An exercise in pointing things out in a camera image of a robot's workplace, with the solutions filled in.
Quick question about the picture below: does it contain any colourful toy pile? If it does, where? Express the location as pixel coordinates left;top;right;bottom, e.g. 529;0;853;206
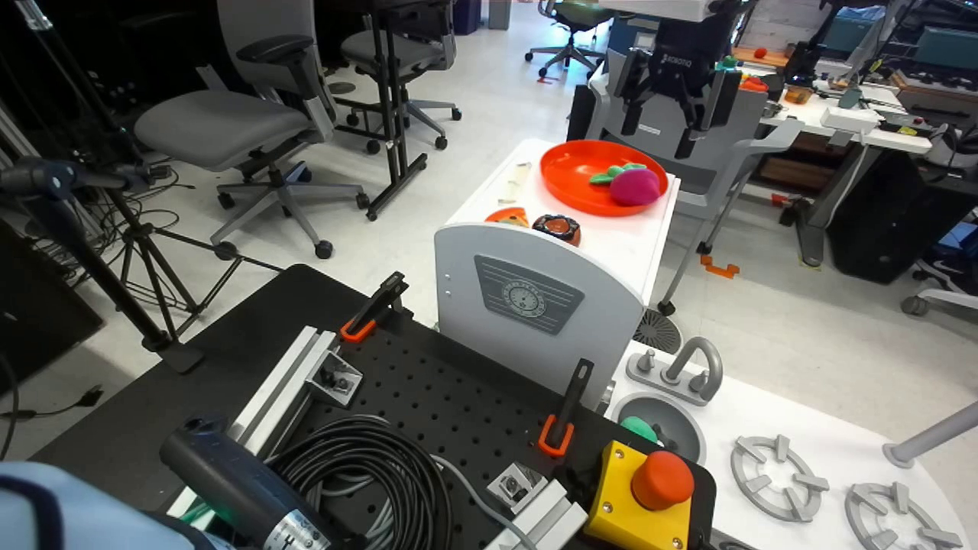
732;54;773;102

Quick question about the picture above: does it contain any grey swivel chair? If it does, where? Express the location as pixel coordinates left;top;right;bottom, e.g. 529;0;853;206
339;0;465;157

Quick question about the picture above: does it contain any aluminium extrusion rail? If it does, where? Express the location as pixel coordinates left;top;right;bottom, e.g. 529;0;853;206
486;460;593;550
166;323;368;516

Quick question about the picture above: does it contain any black table frame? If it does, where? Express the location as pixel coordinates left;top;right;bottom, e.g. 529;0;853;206
361;0;432;224

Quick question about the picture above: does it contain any grey office chair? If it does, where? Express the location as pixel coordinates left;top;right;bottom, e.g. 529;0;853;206
133;0;369;263

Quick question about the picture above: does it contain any white toy stove counter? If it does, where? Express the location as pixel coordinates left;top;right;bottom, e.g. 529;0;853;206
608;337;973;550

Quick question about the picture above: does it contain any thin grey cable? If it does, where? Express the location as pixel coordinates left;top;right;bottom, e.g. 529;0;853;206
432;451;527;528

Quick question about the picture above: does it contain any small green toy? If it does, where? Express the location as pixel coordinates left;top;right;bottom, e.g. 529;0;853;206
621;412;666;450

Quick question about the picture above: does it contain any yellow red emergency stop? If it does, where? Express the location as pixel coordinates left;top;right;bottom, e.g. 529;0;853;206
580;436;699;550

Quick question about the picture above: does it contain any grey metal pole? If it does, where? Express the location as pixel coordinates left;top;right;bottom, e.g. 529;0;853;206
881;401;978;469

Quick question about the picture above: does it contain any black tripod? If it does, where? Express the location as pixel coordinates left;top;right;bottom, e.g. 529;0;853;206
0;0;286;353

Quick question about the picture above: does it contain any grey toy sink basin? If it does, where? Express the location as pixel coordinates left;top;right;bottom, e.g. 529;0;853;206
612;395;708;468

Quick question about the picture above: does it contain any dark blue cylinder tool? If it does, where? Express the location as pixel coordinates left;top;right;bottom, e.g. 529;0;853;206
160;421;332;550

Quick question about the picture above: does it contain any orange floor marker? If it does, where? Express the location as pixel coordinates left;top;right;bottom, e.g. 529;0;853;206
697;250;742;282

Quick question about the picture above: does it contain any green office chair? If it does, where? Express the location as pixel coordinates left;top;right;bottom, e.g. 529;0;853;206
523;0;621;82

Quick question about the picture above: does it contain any orange toy pizza slice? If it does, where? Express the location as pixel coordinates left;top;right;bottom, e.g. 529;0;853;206
482;205;531;230

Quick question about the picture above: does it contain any white toy kitchen cabinet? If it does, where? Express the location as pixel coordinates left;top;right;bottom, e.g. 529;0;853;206
432;133;685;414

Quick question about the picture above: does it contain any orange plastic plate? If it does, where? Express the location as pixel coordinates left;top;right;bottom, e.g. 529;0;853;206
539;138;672;219

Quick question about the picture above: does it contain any orange black bar clamp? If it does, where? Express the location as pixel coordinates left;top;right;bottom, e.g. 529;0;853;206
337;270;413;348
535;356;595;460

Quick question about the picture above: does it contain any grey round floor base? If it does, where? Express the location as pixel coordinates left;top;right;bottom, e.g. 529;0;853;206
636;304;685;356

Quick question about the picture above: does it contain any purple and red toy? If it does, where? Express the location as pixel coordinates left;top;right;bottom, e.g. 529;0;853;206
588;163;666;211

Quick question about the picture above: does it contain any pale blue rounded object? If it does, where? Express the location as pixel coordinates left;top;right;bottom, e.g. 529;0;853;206
0;460;203;550

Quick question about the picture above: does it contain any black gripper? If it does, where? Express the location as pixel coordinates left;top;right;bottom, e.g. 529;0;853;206
615;10;763;138

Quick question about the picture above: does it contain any grey toy faucet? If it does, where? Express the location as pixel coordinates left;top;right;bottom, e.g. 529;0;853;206
623;332;727;405

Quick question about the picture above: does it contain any black floor power cable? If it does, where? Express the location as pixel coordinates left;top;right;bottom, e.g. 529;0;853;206
0;348;104;460

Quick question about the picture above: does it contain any blue storage bin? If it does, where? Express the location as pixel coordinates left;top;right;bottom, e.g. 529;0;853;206
606;16;649;66

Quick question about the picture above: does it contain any grey plastic chair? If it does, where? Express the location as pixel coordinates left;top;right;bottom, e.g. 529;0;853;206
585;49;806;317

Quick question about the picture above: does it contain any black coiled cable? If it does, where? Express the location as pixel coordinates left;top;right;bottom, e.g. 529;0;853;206
270;412;451;550

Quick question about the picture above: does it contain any black computer tower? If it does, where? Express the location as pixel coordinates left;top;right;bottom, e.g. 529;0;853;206
826;150;959;286

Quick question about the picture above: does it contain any grey toy stove burner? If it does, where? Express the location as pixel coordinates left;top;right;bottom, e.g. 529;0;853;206
727;434;832;526
840;479;967;550

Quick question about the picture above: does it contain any white desk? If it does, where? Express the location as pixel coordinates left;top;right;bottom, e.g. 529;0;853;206
758;76;978;270

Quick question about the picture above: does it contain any black perforated breadboard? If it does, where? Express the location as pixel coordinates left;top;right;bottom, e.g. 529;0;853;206
226;309;716;550

